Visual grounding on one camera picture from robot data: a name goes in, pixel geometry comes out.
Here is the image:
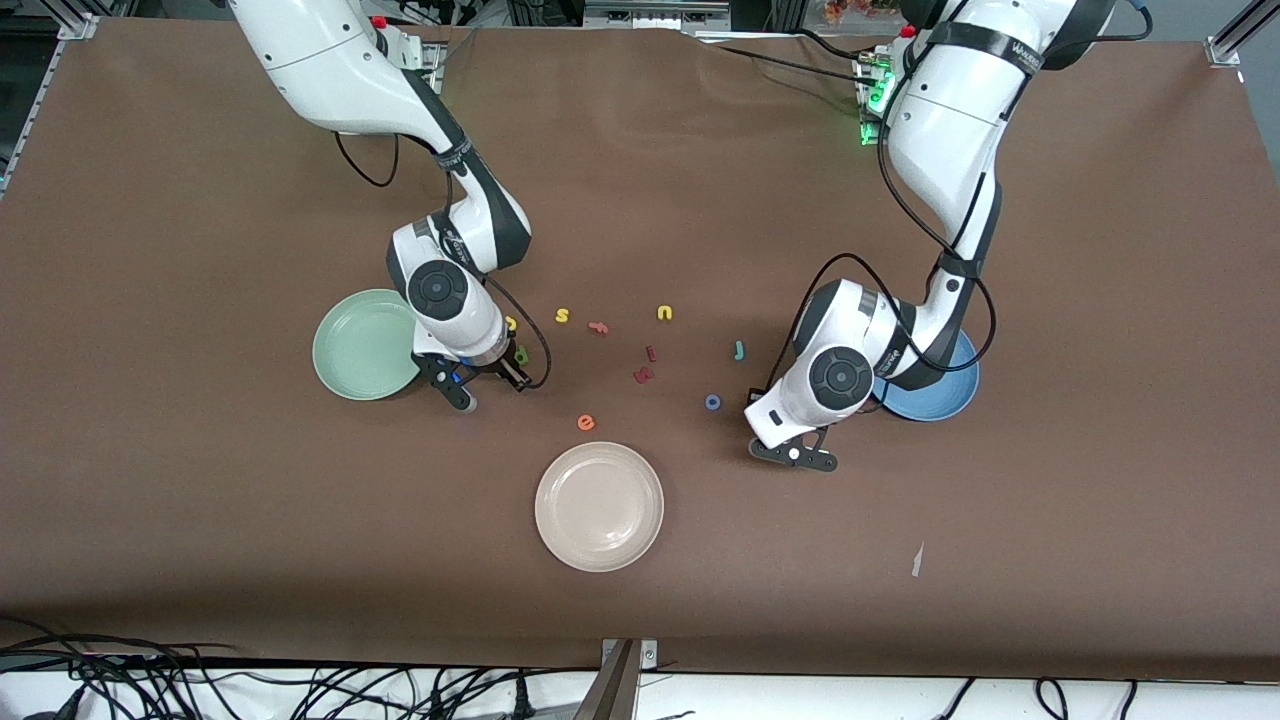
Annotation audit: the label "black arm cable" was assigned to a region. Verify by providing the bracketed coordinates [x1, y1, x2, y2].
[333, 128, 553, 392]
[765, 60, 998, 393]

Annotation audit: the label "grey equipment box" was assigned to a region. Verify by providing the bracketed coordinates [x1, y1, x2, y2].
[584, 0, 732, 32]

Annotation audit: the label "green plate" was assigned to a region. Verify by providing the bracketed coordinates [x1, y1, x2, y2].
[312, 289, 426, 402]

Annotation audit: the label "aluminium frame profile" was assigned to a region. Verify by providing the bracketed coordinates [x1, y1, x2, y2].
[1204, 0, 1280, 69]

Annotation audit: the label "aluminium side rail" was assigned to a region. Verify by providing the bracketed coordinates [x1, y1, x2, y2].
[0, 12, 101, 197]

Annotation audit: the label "blue plate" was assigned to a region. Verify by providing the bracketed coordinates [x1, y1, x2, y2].
[874, 330, 981, 422]

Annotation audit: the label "metal table edge bracket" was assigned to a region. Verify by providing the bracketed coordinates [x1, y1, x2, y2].
[599, 638, 659, 720]

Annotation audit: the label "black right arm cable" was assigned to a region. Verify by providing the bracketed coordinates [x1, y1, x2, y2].
[333, 128, 553, 392]

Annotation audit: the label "tangled black floor cables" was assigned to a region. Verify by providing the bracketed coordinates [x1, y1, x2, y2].
[0, 615, 601, 720]

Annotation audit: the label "beige plate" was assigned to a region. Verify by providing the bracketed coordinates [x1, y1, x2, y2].
[534, 441, 665, 573]

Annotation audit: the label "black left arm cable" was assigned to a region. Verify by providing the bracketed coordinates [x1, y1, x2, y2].
[765, 60, 998, 393]

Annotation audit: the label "orange artificial flowers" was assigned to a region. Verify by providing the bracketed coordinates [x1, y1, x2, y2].
[824, 0, 903, 24]

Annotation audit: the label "thin black table cable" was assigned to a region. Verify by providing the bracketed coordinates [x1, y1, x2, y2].
[712, 44, 867, 87]
[793, 27, 869, 64]

